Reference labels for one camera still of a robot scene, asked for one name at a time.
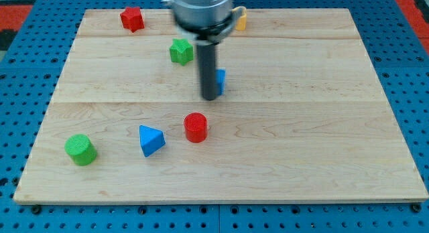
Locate blue cube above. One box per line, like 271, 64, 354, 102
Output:
217, 69, 226, 96

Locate blue triangular prism block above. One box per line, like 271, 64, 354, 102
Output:
139, 125, 166, 157

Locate green star block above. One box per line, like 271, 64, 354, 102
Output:
169, 38, 194, 66

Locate red cylinder block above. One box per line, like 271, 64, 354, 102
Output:
184, 112, 208, 143

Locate light wooden board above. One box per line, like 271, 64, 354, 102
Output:
13, 9, 428, 205

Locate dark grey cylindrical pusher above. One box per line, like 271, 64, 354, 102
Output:
196, 44, 218, 101

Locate green cylinder block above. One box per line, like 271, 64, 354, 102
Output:
64, 134, 97, 166

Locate yellow block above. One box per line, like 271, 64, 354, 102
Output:
233, 6, 247, 31

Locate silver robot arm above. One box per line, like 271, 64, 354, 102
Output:
162, 0, 245, 101

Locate red star block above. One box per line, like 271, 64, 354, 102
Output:
120, 7, 145, 33

